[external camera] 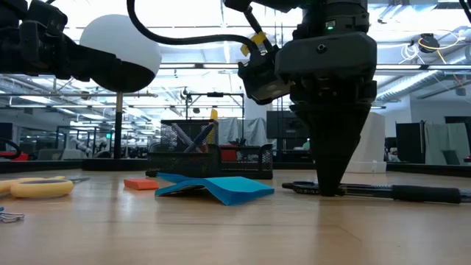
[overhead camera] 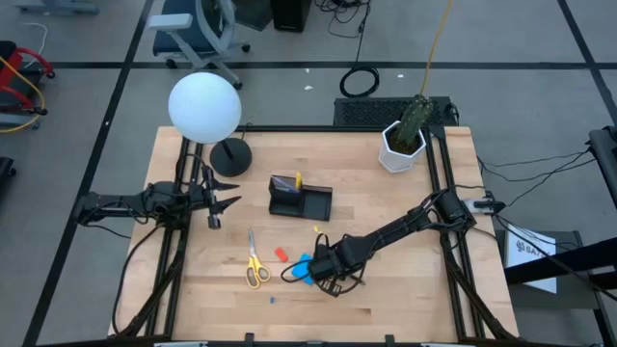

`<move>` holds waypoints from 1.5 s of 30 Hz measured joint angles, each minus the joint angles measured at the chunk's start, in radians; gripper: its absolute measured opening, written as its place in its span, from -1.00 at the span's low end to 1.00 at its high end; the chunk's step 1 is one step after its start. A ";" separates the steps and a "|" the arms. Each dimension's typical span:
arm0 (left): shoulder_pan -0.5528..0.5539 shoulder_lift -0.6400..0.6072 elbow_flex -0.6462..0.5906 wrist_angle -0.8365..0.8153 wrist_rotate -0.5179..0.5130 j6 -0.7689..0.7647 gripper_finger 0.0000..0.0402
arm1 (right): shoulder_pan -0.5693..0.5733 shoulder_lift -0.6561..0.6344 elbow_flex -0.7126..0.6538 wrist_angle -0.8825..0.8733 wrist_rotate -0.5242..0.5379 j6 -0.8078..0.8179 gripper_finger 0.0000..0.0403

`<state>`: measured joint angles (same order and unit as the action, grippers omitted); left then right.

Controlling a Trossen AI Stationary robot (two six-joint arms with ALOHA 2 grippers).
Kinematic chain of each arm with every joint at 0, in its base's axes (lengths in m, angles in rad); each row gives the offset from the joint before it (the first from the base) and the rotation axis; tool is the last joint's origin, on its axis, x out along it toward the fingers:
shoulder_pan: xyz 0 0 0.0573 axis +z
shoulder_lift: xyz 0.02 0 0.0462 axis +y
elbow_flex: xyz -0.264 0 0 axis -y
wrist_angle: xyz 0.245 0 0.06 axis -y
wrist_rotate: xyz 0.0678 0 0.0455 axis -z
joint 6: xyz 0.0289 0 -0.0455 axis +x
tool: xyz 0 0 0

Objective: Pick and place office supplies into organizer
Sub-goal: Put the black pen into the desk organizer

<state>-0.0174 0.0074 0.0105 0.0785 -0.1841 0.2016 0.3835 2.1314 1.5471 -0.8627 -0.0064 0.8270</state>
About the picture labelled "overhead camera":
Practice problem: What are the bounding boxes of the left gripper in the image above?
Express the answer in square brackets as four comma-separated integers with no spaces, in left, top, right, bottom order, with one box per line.
[190,165,243,231]

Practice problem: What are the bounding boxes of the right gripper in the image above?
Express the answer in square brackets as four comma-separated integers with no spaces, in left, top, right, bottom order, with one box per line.
[307,238,367,299]

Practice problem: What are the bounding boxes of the blue sticky note pad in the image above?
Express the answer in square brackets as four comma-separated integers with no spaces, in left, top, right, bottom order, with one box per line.
[290,253,315,286]

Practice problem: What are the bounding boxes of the yellow-handled scissors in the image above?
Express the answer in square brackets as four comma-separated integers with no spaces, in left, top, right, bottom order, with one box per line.
[243,227,271,290]

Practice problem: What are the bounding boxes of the black mesh desk organizer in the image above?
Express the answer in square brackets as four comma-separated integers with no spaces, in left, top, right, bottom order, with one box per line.
[267,173,335,223]

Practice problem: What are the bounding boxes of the grey and blue office chair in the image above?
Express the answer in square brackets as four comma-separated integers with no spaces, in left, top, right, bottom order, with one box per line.
[146,0,252,91]

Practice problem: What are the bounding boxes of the white globe table lamp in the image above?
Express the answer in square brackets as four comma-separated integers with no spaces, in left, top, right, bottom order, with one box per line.
[167,70,254,178]

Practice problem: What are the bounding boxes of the white hexagonal plant pot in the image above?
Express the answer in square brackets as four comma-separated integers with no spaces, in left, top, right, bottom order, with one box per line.
[377,120,428,174]

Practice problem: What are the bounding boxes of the black perforated panel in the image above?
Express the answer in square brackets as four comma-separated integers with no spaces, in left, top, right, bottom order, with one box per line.
[333,95,458,128]

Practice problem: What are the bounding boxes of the green cactus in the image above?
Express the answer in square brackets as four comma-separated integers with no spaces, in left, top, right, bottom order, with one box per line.
[397,93,435,151]

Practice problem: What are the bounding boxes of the black computer tower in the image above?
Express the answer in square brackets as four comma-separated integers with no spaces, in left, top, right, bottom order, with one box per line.
[269,0,313,34]

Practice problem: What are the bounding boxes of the white paper sign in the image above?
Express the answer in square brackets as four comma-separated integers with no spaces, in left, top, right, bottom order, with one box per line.
[504,224,559,295]

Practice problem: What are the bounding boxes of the black caster base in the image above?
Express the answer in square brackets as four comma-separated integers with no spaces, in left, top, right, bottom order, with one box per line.
[0,156,18,193]

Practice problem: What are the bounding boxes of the black beam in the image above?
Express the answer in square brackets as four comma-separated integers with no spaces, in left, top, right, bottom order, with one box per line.
[503,236,617,290]

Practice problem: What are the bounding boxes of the grey side table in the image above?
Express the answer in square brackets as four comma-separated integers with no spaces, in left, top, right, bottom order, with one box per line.
[494,228,609,347]

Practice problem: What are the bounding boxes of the red and black cart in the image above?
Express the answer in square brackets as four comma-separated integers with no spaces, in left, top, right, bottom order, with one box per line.
[0,40,57,131]

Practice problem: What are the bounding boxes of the grey desk foot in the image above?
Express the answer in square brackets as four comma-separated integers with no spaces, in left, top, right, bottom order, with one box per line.
[13,0,101,15]

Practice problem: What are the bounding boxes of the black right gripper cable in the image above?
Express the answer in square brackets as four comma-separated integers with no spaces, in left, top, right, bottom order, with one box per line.
[280,261,317,285]

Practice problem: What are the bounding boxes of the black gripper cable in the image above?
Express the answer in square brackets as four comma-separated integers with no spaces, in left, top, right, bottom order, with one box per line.
[280,261,317,285]
[174,152,209,194]

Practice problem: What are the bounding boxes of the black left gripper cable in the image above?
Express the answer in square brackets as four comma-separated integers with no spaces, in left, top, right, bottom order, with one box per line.
[174,152,209,194]

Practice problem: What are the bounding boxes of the black left arm base cable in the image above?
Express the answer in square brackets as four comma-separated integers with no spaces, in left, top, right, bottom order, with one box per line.
[111,224,163,336]

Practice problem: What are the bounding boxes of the black aluminium table frame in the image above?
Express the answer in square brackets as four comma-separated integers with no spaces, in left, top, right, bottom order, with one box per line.
[108,123,520,347]

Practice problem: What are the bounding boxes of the coiled black cable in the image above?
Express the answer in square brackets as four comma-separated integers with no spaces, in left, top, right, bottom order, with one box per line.
[338,66,381,99]

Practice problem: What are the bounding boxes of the yellow floor cable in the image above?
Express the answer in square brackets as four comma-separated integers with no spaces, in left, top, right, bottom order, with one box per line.
[0,55,47,135]

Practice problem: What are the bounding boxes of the thin black cable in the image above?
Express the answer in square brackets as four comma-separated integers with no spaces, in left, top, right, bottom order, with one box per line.
[505,158,599,208]
[479,151,597,170]

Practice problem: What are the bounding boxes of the white floor cable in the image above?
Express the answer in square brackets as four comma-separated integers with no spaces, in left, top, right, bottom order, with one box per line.
[21,21,49,57]

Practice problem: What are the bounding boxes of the hanging yellow cable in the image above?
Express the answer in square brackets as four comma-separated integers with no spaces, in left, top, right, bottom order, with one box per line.
[419,0,455,97]

